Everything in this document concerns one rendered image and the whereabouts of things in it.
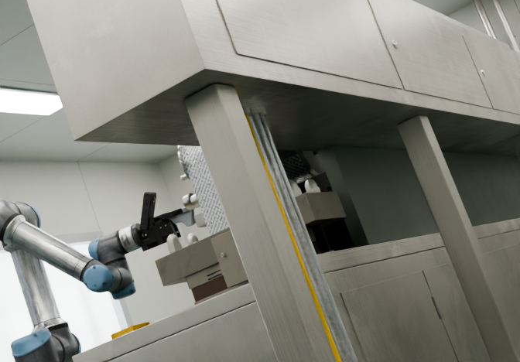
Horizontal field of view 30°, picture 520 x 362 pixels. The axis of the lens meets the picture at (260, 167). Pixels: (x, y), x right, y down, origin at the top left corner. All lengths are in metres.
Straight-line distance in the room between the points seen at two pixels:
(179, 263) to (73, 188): 5.89
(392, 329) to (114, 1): 0.99
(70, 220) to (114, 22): 6.41
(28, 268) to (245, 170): 1.71
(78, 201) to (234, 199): 6.60
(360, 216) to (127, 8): 0.93
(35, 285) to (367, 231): 1.20
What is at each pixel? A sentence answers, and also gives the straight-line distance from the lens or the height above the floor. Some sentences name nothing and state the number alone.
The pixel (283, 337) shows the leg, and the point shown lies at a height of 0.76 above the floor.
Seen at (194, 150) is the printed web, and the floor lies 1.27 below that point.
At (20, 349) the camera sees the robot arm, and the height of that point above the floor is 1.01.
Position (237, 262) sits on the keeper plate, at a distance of 2.03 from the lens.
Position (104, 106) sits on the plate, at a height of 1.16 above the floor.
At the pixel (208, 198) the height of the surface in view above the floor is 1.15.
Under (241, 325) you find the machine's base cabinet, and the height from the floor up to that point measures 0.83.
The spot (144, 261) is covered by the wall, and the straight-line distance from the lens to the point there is 8.36.
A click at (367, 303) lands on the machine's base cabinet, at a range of 2.02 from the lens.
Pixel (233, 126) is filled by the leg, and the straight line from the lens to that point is 1.41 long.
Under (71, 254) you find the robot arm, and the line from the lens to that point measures 2.83.
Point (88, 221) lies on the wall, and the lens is 7.97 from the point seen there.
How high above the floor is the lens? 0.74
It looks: 11 degrees up
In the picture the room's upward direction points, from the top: 20 degrees counter-clockwise
